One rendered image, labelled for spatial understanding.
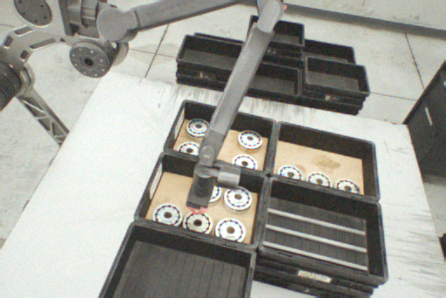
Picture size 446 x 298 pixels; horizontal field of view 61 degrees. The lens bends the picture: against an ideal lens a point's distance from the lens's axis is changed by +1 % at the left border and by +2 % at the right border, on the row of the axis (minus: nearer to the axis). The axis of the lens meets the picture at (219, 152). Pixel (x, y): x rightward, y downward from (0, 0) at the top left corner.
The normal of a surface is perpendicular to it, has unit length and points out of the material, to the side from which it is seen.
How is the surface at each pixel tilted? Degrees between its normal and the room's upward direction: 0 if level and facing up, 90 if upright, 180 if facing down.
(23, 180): 0
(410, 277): 0
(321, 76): 0
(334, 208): 90
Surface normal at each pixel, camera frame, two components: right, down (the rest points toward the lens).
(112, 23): -0.06, 0.25
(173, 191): 0.11, -0.65
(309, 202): -0.21, 0.72
